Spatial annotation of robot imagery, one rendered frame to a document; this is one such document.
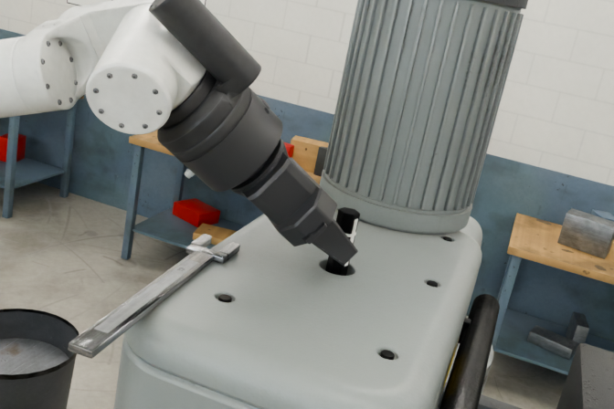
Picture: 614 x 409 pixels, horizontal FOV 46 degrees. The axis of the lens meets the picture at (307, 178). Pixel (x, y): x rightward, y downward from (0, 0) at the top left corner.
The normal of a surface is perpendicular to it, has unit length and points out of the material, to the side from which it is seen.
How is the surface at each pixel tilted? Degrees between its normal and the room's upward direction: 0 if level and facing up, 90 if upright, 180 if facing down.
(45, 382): 94
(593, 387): 0
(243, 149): 87
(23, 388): 94
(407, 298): 0
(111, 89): 114
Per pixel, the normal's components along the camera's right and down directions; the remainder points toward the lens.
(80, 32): 0.64, 0.38
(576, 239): -0.51, 0.15
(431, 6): -0.29, 0.22
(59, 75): 0.98, -0.10
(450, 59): 0.10, 0.30
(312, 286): 0.19, -0.94
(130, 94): -0.07, 0.64
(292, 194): 0.33, 0.33
